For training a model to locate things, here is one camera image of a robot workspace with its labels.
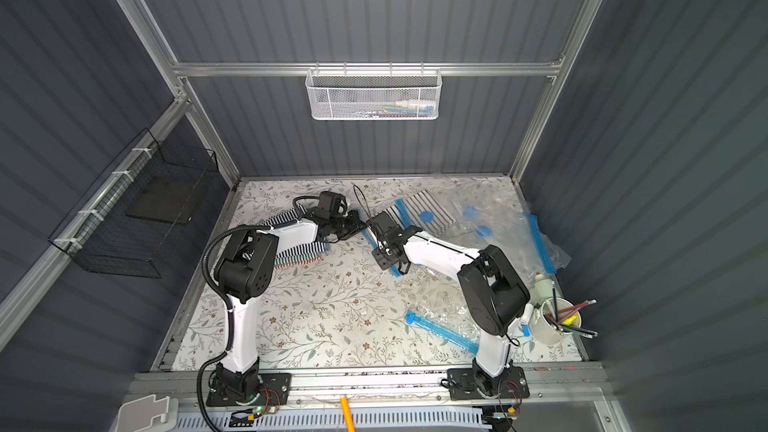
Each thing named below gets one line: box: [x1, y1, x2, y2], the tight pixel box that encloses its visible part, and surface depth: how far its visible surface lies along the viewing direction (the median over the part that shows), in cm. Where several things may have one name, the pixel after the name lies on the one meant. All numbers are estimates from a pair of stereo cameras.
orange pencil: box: [340, 396, 356, 432], surface depth 72 cm
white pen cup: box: [528, 297, 583, 345], surface depth 77 cm
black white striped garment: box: [384, 189, 457, 235], surface depth 111 cm
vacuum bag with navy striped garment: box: [449, 189, 570, 278], surface depth 105 cm
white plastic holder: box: [116, 394, 179, 432], surface depth 66 cm
